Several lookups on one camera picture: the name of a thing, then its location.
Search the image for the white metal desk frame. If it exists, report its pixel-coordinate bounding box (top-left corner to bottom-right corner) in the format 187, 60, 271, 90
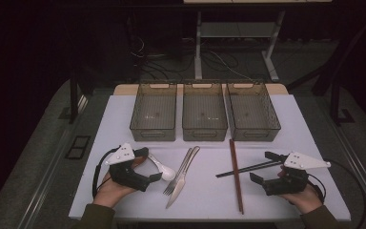
184, 0, 333, 83

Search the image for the silver metal fork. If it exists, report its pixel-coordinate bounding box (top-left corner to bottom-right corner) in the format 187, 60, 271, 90
162, 146, 194, 196

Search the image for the brown wooden spoon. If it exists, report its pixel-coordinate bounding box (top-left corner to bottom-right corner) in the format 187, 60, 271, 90
132, 155, 149, 170

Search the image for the left hand-held gripper cable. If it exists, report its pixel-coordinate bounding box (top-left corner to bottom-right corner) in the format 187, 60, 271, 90
91, 146, 122, 198

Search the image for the bundle of floor cables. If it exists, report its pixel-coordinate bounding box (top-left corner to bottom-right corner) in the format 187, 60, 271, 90
130, 34, 268, 84

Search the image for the hand-held gripper cable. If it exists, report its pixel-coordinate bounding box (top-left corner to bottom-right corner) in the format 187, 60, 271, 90
308, 158, 366, 229
91, 146, 122, 198

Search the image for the person's right hand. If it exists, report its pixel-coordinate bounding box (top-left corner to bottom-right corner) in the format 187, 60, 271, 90
279, 184, 323, 215

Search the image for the white table board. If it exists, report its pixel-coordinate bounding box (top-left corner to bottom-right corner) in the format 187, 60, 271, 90
68, 94, 352, 222

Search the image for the smoky clear plastic bin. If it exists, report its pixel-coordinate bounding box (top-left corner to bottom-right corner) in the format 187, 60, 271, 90
182, 83, 229, 142
225, 83, 282, 142
129, 83, 177, 142

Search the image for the brown wooden chopstick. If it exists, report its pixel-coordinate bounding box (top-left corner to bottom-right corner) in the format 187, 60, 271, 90
231, 138, 245, 215
229, 138, 243, 215

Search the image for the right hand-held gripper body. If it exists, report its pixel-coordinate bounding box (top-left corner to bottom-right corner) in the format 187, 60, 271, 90
261, 151, 332, 196

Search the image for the right hand-held gripper cable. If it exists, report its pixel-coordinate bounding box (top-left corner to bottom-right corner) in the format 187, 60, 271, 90
308, 158, 366, 229

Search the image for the person's left hand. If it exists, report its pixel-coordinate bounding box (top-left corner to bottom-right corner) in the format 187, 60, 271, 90
92, 173, 137, 208

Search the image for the silver metal knife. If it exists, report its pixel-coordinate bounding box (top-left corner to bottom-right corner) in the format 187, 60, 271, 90
165, 145, 201, 210

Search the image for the black metal stand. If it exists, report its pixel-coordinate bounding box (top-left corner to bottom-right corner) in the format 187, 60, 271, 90
69, 63, 94, 125
287, 12, 366, 127

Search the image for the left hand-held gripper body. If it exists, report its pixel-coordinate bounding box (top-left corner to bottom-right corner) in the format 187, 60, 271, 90
105, 142, 152, 193

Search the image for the white ceramic spoon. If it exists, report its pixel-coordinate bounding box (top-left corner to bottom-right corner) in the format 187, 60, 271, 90
147, 153, 176, 181

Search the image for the black double floor frame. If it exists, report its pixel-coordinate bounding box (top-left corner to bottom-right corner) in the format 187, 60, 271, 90
65, 135, 92, 160

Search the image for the metal floor rail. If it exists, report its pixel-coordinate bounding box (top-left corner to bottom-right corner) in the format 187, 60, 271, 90
325, 117, 366, 218
18, 94, 89, 229

